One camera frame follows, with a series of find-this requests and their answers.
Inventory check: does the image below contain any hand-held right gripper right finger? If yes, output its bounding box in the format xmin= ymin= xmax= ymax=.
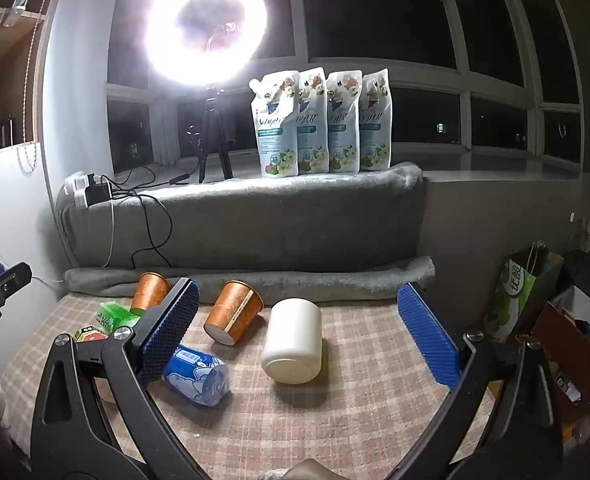
xmin=396 ymin=282 xmax=564 ymax=480

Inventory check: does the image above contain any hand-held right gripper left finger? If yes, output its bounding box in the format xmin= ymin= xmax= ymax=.
xmin=29 ymin=276 xmax=211 ymax=480

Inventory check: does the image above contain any white cup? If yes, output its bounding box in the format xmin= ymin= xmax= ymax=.
xmin=261 ymin=298 xmax=323 ymax=386

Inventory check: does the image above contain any orange paper cup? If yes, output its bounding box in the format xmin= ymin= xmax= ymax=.
xmin=204 ymin=280 xmax=265 ymax=346
xmin=130 ymin=272 xmax=172 ymax=316

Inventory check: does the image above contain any blue drink can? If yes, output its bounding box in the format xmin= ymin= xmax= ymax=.
xmin=162 ymin=344 xmax=231 ymax=407

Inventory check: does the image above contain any green snack packet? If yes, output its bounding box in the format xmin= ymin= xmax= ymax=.
xmin=95 ymin=301 xmax=143 ymax=333

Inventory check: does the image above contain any small red box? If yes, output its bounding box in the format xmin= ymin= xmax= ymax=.
xmin=72 ymin=326 xmax=108 ymax=344

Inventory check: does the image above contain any green paper bag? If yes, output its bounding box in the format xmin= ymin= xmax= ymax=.
xmin=484 ymin=245 xmax=566 ymax=343

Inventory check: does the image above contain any white power strip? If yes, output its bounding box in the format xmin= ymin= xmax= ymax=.
xmin=64 ymin=171 xmax=101 ymax=208

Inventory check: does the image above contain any black charger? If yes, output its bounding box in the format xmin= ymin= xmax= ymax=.
xmin=84 ymin=182 xmax=113 ymax=207

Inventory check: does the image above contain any brown cardboard box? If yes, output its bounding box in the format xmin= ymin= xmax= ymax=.
xmin=517 ymin=285 xmax=590 ymax=406

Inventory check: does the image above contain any grey blanket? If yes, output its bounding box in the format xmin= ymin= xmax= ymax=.
xmin=55 ymin=161 xmax=436 ymax=306

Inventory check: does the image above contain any checked beige blanket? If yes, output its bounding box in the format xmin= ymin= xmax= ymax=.
xmin=0 ymin=292 xmax=500 ymax=480

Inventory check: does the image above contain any wooden shelf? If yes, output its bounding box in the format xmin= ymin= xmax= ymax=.
xmin=0 ymin=0 xmax=66 ymax=161

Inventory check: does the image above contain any black tripod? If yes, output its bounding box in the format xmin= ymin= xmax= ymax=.
xmin=187 ymin=85 xmax=235 ymax=183

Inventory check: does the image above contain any white floral refill pouch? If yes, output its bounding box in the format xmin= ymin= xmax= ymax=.
xmin=297 ymin=66 xmax=329 ymax=176
xmin=250 ymin=68 xmax=300 ymax=179
xmin=326 ymin=69 xmax=363 ymax=173
xmin=359 ymin=72 xmax=392 ymax=171

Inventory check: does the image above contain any black cable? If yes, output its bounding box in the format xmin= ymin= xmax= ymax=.
xmin=100 ymin=165 xmax=196 ymax=268

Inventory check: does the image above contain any white cable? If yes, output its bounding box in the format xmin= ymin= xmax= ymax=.
xmin=102 ymin=200 xmax=117 ymax=268

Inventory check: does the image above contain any white bead cord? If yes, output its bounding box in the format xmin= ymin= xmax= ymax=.
xmin=18 ymin=10 xmax=47 ymax=177

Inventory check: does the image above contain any white window frame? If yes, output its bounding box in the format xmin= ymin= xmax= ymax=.
xmin=106 ymin=0 xmax=590 ymax=181

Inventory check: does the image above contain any ring light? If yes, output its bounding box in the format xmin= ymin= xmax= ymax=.
xmin=145 ymin=0 xmax=268 ymax=88

